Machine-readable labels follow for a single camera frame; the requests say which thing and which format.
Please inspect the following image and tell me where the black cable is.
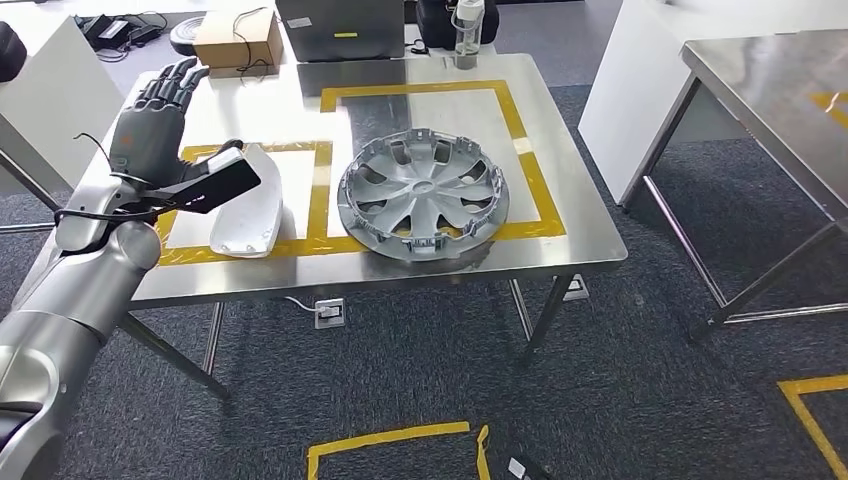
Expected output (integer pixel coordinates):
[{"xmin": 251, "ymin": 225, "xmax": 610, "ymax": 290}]
[{"xmin": 231, "ymin": 6, "xmax": 274, "ymax": 86}]

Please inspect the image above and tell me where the brown cardboard box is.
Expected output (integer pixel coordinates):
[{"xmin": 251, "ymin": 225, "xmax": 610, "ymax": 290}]
[{"xmin": 192, "ymin": 7, "xmax": 285, "ymax": 79}]

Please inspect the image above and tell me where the steel floor outlet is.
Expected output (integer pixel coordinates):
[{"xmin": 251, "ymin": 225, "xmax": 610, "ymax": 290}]
[
  {"xmin": 313, "ymin": 298, "xmax": 346, "ymax": 331},
  {"xmin": 553, "ymin": 273, "xmax": 590, "ymax": 303}
]

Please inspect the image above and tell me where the black bulky object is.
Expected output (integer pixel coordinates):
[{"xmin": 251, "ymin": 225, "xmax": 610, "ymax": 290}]
[{"xmin": 0, "ymin": 21, "xmax": 28, "ymax": 84}]

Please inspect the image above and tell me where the black desktop device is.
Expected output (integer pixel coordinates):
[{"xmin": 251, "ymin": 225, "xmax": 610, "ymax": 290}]
[{"xmin": 78, "ymin": 13, "xmax": 167, "ymax": 54}]

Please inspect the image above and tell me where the white partition panel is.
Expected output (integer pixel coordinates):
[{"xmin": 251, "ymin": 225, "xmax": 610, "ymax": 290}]
[
  {"xmin": 577, "ymin": 0, "xmax": 848, "ymax": 207},
  {"xmin": 0, "ymin": 14, "xmax": 126, "ymax": 199}
]

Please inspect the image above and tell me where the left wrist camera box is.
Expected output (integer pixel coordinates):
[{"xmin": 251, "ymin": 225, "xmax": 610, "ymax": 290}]
[{"xmin": 135, "ymin": 146, "xmax": 263, "ymax": 215}]

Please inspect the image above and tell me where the black rounded object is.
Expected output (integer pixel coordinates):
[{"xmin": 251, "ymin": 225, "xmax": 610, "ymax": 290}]
[{"xmin": 415, "ymin": 0, "xmax": 501, "ymax": 51}]

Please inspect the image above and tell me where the clear glass bottle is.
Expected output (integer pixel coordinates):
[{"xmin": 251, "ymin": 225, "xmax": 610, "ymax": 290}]
[{"xmin": 451, "ymin": 0, "xmax": 486, "ymax": 72}]

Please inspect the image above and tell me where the white round device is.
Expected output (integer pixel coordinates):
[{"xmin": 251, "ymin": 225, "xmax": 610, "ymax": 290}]
[{"xmin": 169, "ymin": 16, "xmax": 207, "ymax": 58}]

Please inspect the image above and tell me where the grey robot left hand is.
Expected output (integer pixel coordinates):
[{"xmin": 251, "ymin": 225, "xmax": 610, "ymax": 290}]
[{"xmin": 107, "ymin": 57, "xmax": 245, "ymax": 190}]

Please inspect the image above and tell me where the silver wheel hubcap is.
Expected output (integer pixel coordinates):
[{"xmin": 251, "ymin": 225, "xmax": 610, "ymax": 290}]
[{"xmin": 336, "ymin": 127, "xmax": 511, "ymax": 262}]

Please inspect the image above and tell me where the stainless steel workbench table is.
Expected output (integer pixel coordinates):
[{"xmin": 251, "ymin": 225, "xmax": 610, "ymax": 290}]
[
  {"xmin": 0, "ymin": 52, "xmax": 629, "ymax": 401},
  {"xmin": 621, "ymin": 27, "xmax": 848, "ymax": 342}
]

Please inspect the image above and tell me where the white curved plastic part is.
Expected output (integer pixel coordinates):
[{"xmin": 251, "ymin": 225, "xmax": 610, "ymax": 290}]
[{"xmin": 209, "ymin": 142, "xmax": 285, "ymax": 259}]

